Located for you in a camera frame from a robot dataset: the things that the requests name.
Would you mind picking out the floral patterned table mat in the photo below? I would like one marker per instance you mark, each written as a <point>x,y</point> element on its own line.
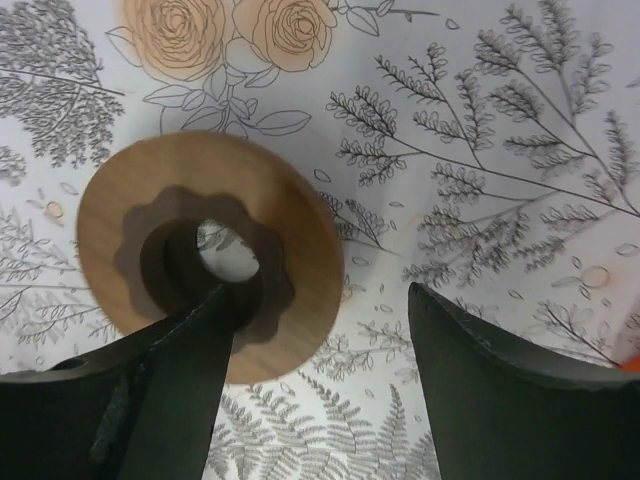
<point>489,149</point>

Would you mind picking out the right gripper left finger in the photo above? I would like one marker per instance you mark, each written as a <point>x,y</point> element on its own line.
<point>142,407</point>

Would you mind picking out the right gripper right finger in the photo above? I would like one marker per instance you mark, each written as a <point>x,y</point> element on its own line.
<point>502,407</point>

